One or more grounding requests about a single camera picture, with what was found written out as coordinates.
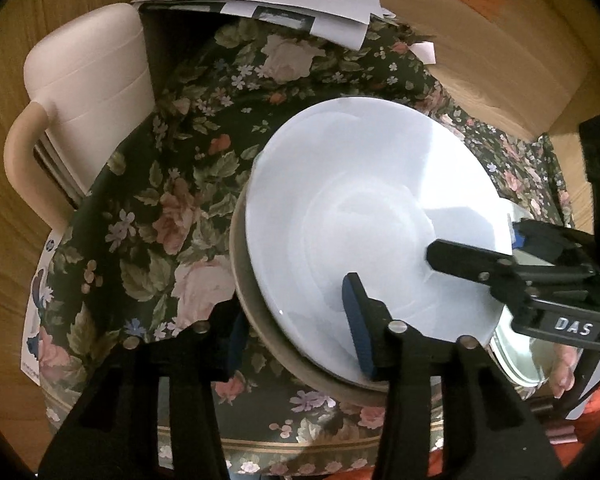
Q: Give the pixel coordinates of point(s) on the dark floral tablecloth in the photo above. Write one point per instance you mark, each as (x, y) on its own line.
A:
(180, 210)

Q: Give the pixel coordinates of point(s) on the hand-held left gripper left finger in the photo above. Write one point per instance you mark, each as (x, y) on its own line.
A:
(239, 340)

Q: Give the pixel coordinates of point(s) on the brown plate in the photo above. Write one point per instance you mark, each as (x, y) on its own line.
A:
(275, 341)

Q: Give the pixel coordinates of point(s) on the wooden shelf unit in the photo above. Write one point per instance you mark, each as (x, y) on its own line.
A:
(530, 75)

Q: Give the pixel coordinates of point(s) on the person's right hand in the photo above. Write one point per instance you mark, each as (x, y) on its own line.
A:
(562, 375)

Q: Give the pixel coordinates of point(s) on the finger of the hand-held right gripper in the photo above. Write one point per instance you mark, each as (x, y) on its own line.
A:
(517, 235)
(460, 260)

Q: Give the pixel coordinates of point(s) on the white plate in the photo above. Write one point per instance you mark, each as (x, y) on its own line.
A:
(355, 185)

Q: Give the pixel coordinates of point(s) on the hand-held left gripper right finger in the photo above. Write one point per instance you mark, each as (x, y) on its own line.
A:
(360, 325)

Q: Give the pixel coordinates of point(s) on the mint green plate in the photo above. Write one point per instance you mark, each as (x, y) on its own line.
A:
(517, 355)

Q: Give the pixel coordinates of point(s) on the small white folded card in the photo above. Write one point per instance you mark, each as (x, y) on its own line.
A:
(424, 53)

